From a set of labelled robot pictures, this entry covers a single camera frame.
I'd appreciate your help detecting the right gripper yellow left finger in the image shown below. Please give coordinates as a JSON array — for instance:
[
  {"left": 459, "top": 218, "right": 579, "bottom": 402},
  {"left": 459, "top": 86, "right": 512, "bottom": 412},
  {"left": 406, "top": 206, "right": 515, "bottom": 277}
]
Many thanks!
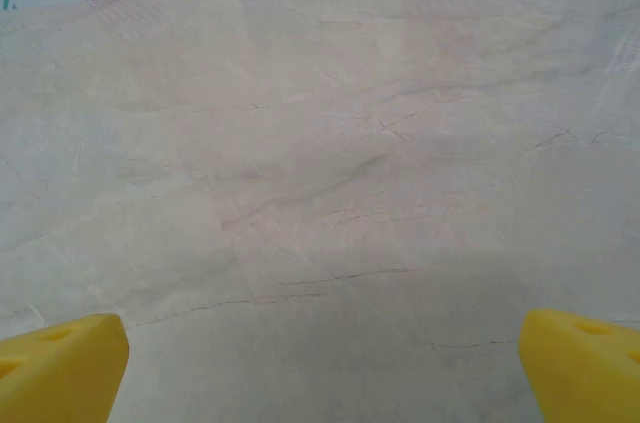
[{"left": 0, "top": 312, "right": 131, "bottom": 423}]

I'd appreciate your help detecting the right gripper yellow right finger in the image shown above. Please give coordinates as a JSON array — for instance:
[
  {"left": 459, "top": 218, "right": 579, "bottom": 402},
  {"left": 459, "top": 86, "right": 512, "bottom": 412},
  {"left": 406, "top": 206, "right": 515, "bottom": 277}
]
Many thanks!
[{"left": 518, "top": 308, "right": 640, "bottom": 423}]

